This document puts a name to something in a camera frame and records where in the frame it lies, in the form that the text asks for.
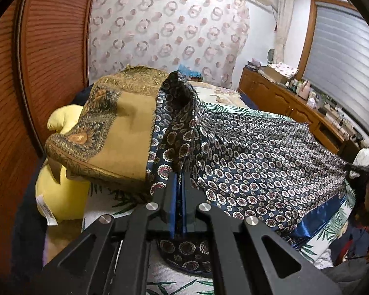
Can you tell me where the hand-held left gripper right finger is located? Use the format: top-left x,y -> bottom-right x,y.
184,172 -> 342,295

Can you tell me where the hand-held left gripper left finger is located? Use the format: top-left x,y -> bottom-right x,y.
41,171 -> 183,295

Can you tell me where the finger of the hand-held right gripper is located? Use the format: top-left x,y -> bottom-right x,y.
344,163 -> 369,180

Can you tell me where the navy circle-patterned shirt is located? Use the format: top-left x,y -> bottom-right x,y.
144,71 -> 355,279

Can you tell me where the dark clothes pile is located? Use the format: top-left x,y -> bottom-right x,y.
321,215 -> 369,286

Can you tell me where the white waste bin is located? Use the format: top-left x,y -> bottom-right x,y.
354,149 -> 369,168

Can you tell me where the leaf-print bed sheet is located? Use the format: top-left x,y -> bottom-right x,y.
83,103 -> 358,295

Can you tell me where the golden patterned scarf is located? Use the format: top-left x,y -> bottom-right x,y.
45,64 -> 170,198

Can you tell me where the wooden sideboard cabinet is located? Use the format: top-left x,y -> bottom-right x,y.
238,66 -> 361,164

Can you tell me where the yellow plush pillow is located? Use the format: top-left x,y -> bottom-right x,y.
35,104 -> 92,227

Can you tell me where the floral bed blanket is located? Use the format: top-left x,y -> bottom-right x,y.
191,81 -> 250,110

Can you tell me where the floral folded cloth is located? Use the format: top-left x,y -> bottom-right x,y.
269,62 -> 299,77

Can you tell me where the cardboard box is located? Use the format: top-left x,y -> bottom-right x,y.
260,66 -> 291,84

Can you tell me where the blue box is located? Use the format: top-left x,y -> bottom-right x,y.
178,64 -> 202,82

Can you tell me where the white lace window curtain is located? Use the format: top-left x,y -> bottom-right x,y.
272,0 -> 296,66

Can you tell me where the sheer circle-patterned curtain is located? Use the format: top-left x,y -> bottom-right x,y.
88,0 -> 252,90

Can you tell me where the wooden window frame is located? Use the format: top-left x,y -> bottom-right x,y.
297,0 -> 319,81

